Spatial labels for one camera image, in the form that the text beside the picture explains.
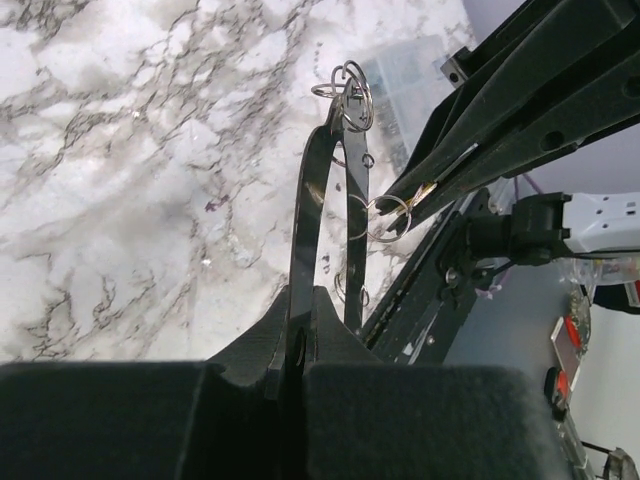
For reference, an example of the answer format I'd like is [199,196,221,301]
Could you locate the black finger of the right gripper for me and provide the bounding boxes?
[389,1,639,200]
[394,54,639,222]

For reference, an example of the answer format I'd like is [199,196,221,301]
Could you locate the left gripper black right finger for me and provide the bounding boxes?
[299,287,570,479]

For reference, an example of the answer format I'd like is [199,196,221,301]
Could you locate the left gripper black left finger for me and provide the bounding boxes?
[1,293,302,479]

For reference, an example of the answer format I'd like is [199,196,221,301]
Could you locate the large metal key ring band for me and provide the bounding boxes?
[289,59,416,346]

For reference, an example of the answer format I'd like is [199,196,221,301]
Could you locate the yellow key tag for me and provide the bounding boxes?
[408,183,438,209]

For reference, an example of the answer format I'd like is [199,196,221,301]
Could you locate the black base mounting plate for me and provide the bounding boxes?
[360,188,511,365]

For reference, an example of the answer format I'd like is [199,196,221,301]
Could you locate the clear plastic organizer box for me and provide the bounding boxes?
[362,35,453,173]

